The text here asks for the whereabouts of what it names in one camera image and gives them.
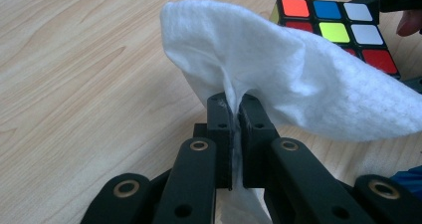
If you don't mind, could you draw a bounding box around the colourful puzzle cube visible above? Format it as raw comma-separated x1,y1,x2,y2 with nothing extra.
269,0,402,80

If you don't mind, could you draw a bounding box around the white wet wipe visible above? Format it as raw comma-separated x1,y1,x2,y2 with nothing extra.
159,0,422,224

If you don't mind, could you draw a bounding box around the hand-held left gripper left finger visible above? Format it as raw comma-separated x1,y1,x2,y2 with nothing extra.
206,91,234,189

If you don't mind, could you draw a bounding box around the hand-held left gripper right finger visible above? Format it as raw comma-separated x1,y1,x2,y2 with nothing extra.
238,94,281,189

